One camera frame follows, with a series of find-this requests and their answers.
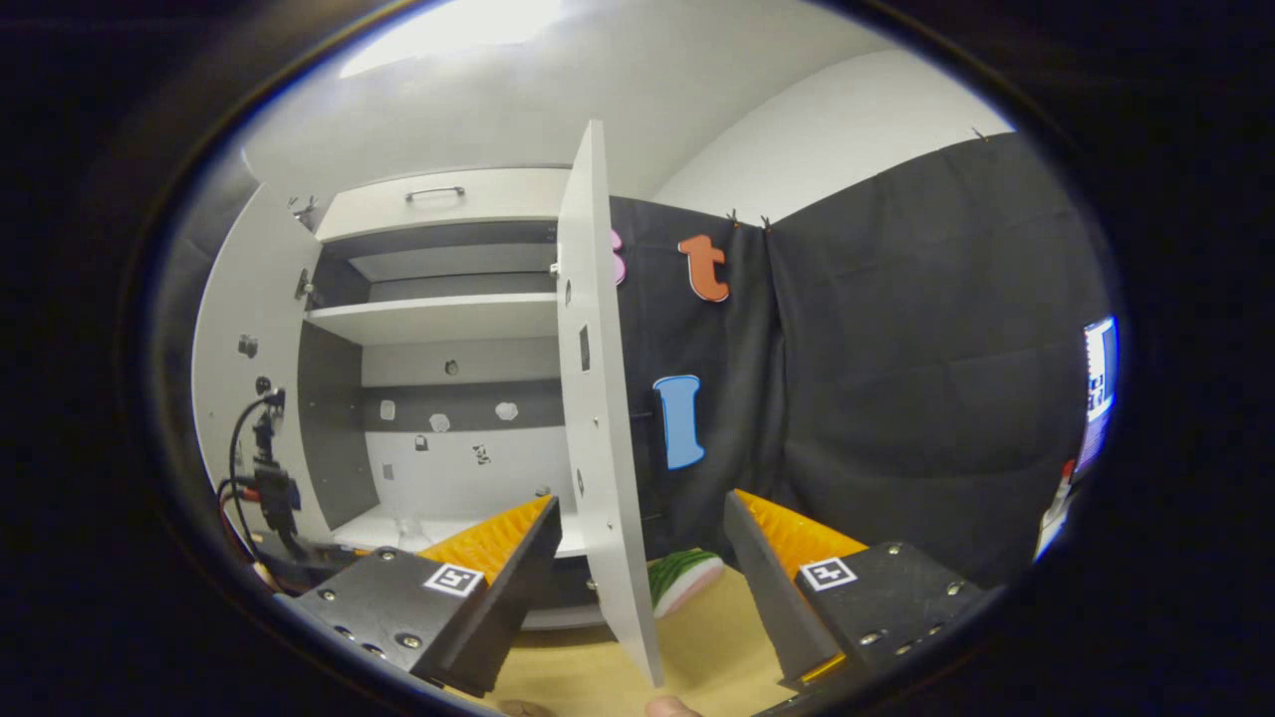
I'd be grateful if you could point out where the white cabinet drawer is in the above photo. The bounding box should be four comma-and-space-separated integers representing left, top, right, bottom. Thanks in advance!
314, 166, 572, 243

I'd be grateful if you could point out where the red cable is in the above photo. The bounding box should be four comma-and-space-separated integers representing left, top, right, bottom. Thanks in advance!
217, 481, 265, 589

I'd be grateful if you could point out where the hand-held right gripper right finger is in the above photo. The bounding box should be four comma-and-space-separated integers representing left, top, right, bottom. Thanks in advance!
724, 489, 987, 693

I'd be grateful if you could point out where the white cabinet shelf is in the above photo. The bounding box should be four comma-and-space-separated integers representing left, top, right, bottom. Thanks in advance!
304, 292, 561, 347

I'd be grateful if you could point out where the white grey cabinet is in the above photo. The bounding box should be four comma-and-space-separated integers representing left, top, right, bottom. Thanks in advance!
297, 164, 599, 630

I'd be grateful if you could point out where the white cabinet door camera sticker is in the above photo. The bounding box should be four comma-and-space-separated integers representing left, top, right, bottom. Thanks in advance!
191, 184, 335, 544

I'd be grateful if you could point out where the watermelon slice toy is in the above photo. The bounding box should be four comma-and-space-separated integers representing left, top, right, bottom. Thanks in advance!
647, 549, 726, 619

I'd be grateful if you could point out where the white red object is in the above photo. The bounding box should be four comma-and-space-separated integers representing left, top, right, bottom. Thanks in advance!
1034, 458, 1082, 561

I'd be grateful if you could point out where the computer monitor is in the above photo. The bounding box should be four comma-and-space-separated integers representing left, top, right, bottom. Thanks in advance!
1079, 316, 1120, 477

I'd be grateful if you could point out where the black cable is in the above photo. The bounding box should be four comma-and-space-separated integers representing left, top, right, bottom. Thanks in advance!
227, 393, 290, 564

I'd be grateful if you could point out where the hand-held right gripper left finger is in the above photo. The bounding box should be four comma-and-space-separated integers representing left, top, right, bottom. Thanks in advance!
274, 495, 564, 698

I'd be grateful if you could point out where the black backdrop cloth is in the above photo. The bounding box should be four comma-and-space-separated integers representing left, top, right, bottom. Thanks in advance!
606, 129, 1115, 591

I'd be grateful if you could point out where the white cabinet door calendar sticker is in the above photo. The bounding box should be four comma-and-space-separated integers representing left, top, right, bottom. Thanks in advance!
555, 119, 666, 688

